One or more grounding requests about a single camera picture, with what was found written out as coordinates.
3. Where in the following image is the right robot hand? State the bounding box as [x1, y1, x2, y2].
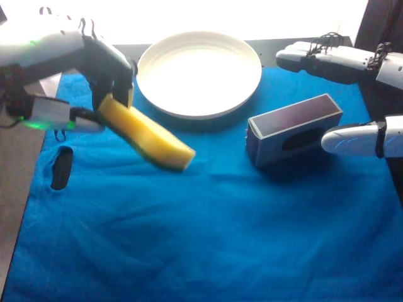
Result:
[276, 40, 403, 159]

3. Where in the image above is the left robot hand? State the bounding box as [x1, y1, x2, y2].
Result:
[0, 28, 139, 133]

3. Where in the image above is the grey rectangular box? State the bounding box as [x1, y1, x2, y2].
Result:
[245, 92, 344, 168]

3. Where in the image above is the yellow and green sponge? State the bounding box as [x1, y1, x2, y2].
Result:
[96, 93, 196, 173]

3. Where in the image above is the white round plate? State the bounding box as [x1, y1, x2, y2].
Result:
[136, 30, 263, 121]

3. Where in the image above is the dark curtain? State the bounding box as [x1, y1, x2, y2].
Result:
[355, 0, 403, 51]

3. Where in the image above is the black oval object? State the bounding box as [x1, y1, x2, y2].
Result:
[50, 146, 74, 191]

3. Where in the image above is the blue table cloth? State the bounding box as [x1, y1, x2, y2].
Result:
[0, 65, 403, 302]

